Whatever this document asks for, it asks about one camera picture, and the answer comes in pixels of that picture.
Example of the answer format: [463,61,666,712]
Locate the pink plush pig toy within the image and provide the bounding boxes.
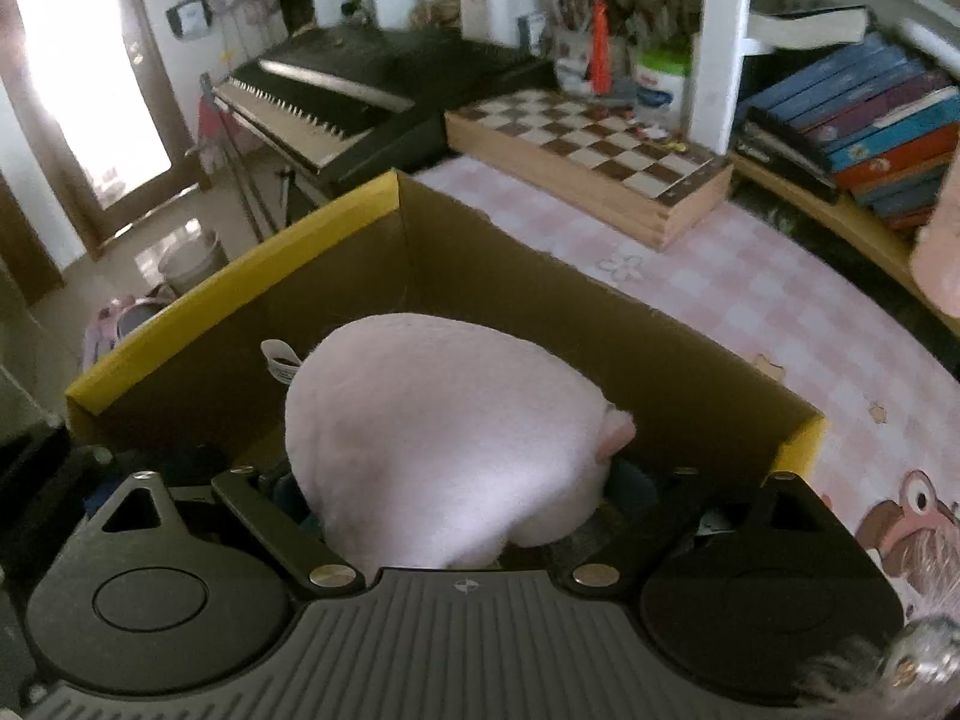
[260,313,638,571]

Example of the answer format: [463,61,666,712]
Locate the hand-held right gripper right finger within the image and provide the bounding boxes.
[551,459,856,593]

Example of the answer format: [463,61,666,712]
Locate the thick white book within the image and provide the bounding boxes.
[748,6,875,47]

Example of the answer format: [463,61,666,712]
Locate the white pen holder with pens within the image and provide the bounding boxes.
[550,0,602,96]

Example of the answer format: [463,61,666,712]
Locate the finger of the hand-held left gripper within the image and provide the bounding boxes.
[0,445,115,580]

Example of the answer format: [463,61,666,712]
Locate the green and white wipes tub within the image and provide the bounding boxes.
[632,51,693,128]

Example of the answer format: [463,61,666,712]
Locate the row of colourful books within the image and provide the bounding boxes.
[731,34,960,232]

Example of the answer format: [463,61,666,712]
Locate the desktop with pink checkered cloth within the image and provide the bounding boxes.
[411,156,960,638]

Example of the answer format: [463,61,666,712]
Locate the grey fluffy keychain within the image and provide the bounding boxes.
[799,615,960,720]

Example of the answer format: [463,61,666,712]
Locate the pink backpack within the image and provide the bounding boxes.
[81,291,178,374]

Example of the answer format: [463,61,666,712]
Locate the black electronic keyboard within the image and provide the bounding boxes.
[212,22,557,200]

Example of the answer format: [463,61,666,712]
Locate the hanging tote bag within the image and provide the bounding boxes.
[165,0,212,40]

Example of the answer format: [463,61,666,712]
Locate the yellow cardboard box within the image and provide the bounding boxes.
[64,169,830,496]

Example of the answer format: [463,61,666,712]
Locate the pink cylindrical container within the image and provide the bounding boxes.
[910,157,960,316]

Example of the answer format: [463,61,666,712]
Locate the wooden chessboard box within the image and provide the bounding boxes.
[445,88,736,252]

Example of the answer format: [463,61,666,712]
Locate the white bucket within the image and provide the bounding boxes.
[157,229,230,299]

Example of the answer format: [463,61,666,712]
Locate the black keyboard stand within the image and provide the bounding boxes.
[216,111,302,242]

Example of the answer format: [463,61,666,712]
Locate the bright glass door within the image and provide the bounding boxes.
[0,0,212,260]

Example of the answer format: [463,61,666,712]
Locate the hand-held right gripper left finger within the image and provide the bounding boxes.
[75,465,366,593]

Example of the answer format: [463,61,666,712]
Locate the white printed desk mat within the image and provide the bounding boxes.
[742,337,960,638]

